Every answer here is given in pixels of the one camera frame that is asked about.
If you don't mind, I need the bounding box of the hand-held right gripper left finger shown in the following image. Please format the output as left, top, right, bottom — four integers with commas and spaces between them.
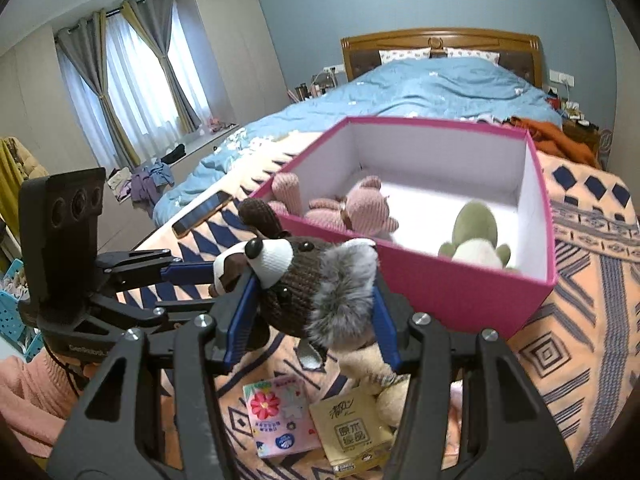
46, 272, 266, 480

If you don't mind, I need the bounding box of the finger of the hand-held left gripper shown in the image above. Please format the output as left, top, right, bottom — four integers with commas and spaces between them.
95, 249, 218, 292
89, 294, 223, 334

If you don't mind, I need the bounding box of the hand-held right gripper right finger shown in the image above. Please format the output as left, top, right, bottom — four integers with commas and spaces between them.
370, 280, 576, 480

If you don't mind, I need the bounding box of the beige plush toy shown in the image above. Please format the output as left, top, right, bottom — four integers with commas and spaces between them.
334, 337, 417, 427

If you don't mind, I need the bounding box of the brown knitted plush toy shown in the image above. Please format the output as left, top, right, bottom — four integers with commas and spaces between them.
210, 197, 381, 371

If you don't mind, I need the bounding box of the pink cardboard box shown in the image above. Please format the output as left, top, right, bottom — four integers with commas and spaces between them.
248, 116, 557, 342

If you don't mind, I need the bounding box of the pink floral tissue packet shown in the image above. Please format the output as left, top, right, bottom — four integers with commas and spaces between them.
242, 377, 322, 459

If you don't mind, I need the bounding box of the pale yellow tissue packet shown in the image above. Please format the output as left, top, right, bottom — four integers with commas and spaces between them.
309, 392, 397, 479

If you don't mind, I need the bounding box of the person's left forearm pink sleeve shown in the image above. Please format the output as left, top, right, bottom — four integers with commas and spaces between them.
0, 350, 98, 461

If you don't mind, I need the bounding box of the smartphone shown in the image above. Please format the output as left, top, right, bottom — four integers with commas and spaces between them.
172, 191, 235, 239

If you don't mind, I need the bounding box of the blue plastic basket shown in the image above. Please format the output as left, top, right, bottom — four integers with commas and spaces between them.
0, 259, 47, 362

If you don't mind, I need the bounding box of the yellow cloth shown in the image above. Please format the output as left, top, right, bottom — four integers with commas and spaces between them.
0, 136, 40, 232

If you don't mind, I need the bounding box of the pile of clothes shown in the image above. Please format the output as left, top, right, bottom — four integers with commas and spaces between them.
107, 159, 176, 207

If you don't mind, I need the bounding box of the pink knitted bear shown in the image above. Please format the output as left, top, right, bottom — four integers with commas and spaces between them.
270, 172, 401, 239

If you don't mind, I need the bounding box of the green plush toy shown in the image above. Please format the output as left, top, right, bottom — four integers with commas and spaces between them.
439, 201, 521, 272

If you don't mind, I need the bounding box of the grey curtain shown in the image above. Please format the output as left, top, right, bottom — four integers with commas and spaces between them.
145, 0, 203, 134
54, 10, 141, 171

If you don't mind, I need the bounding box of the white sheer curtain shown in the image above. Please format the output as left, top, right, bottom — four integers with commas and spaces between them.
101, 7, 184, 162

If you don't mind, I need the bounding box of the orange patterned blanket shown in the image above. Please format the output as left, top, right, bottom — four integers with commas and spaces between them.
115, 130, 640, 480

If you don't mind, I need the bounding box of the toiletries clutter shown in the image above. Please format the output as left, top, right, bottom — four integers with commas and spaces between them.
287, 67, 347, 104

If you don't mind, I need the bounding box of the blue duvet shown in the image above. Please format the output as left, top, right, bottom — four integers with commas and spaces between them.
152, 56, 563, 227

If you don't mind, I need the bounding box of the orange cloth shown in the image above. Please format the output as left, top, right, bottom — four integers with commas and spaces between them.
502, 116, 601, 169

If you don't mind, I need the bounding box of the wooden bed headboard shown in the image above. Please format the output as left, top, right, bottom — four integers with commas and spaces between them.
341, 29, 545, 93

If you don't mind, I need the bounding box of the white floral pillow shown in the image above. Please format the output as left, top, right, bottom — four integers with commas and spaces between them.
379, 49, 432, 66
445, 47, 501, 67

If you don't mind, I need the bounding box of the wooden nightstand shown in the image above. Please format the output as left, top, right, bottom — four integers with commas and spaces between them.
560, 110, 607, 162

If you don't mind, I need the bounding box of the round patterned disc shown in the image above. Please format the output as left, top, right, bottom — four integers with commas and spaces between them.
597, 127, 617, 171

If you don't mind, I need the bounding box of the nightstand clutter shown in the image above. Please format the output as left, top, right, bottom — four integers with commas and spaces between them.
545, 87, 588, 121

